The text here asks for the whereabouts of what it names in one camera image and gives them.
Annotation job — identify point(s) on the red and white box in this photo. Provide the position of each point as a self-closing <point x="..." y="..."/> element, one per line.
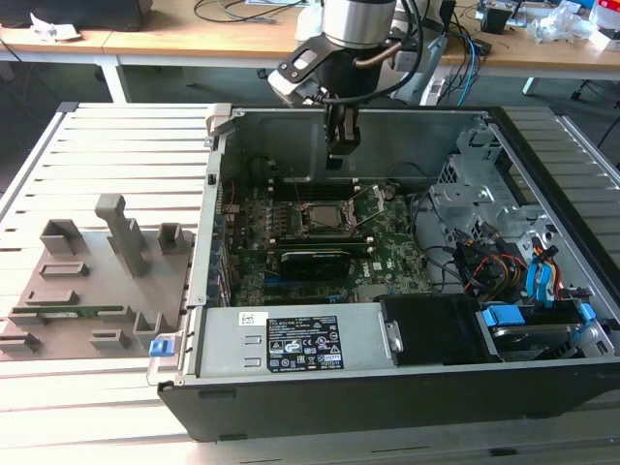
<point x="608" y="12"/>

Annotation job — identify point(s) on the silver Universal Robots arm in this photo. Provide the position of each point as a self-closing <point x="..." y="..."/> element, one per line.
<point x="358" y="21"/>

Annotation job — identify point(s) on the silver power supply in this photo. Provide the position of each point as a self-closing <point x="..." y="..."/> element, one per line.
<point x="227" y="349"/>

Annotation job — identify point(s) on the white desk leg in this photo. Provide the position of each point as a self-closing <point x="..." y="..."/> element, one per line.
<point x="114" y="80"/>

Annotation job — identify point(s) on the silver coin cell battery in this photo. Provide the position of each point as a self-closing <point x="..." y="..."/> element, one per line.
<point x="389" y="193"/>

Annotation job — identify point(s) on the green motherboard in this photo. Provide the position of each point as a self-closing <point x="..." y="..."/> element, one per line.
<point x="392" y="237"/>

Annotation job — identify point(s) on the black open PC case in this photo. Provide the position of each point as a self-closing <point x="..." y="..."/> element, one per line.
<point x="387" y="407"/>

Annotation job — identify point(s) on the CPU socket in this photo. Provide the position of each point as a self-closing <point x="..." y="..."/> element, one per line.
<point x="299" y="213"/>

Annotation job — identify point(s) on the blue case latch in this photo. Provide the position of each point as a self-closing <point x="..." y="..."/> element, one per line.
<point x="161" y="349"/>

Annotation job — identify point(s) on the crumpled white paper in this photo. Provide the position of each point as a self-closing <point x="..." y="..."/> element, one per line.
<point x="53" y="29"/>

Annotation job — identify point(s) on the hard disk in blue carrier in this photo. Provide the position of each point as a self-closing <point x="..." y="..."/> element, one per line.
<point x="504" y="316"/>

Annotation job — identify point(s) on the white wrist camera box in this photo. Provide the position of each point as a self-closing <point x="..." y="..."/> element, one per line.
<point x="286" y="84"/>

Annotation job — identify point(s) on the clear plastic bag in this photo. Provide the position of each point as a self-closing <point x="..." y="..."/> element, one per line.
<point x="557" y="24"/>

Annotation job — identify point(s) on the black RAM slot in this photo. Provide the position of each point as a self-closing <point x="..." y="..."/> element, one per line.
<point x="319" y="183"/>
<point x="319" y="194"/>

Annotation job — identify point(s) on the white power strip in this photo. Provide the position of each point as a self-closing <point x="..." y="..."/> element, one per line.
<point x="436" y="92"/>

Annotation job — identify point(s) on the black graphics card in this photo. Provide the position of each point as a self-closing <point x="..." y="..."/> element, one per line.
<point x="315" y="265"/>

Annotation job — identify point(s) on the large black flat box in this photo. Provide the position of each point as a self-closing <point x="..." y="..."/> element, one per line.
<point x="97" y="12"/>

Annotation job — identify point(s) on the loose green RAM stick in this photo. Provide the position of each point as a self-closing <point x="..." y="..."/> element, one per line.
<point x="87" y="311"/>

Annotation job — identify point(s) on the silver metal drive cage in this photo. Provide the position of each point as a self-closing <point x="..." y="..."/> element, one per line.
<point x="455" y="203"/>

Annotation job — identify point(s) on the long wooden desk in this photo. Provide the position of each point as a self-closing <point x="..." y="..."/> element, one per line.
<point x="194" y="43"/>

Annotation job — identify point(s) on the grey parts rack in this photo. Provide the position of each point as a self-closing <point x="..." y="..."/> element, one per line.
<point x="97" y="290"/>

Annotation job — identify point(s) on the installed green RAM stick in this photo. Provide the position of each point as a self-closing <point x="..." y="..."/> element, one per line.
<point x="358" y="249"/>

